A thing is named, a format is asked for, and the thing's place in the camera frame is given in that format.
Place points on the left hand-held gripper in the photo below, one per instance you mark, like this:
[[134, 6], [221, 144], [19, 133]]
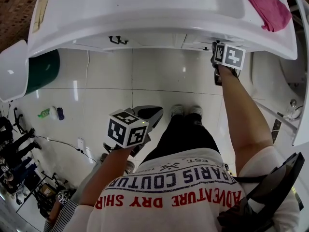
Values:
[[125, 132]]

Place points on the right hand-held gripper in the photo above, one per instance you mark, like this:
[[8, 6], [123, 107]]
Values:
[[231, 55]]

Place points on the person's left forearm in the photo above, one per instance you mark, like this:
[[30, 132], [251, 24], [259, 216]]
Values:
[[106, 175]]

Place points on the black shoulder pack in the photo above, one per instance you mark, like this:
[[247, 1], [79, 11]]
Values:
[[272, 190]]

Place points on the person's right forearm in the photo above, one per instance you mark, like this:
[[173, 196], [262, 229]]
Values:
[[243, 112]]

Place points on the white power strip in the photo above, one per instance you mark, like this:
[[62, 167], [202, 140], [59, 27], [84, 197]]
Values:
[[81, 142]]

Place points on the white bathtub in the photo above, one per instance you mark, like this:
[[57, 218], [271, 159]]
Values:
[[272, 81]]

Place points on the person's left white shoe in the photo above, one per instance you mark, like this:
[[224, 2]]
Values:
[[177, 109]]

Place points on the person's white shoe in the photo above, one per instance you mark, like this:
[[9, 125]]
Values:
[[177, 109], [196, 109]]

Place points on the person's black trousers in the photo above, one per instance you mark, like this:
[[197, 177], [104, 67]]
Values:
[[183, 136]]

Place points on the pink cloth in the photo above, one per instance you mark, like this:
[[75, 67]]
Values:
[[269, 8]]

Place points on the person's right white shoe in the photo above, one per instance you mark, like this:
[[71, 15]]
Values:
[[196, 109]]

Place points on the dark blue bottle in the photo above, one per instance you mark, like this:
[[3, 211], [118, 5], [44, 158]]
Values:
[[60, 113]]

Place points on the white plastic bottle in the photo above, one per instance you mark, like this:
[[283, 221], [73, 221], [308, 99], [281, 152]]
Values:
[[53, 112]]

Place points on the chrome bathtub faucet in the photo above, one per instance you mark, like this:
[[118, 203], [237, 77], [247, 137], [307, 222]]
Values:
[[295, 109]]

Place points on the green plastic bottle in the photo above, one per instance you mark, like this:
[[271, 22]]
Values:
[[44, 113]]

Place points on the person's white printed shirt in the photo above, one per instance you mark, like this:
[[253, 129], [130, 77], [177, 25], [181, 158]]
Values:
[[183, 202]]

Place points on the white vanity counter with basin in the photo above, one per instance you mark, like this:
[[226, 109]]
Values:
[[144, 13]]

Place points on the dark green bin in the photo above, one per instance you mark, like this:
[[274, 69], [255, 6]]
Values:
[[43, 72]]

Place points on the black chair base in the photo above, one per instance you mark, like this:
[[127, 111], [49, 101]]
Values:
[[18, 120]]

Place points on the white ceramic toilet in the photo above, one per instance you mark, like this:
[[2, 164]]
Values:
[[13, 71]]

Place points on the pale yellow cloth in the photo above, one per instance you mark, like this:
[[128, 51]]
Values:
[[42, 5]]

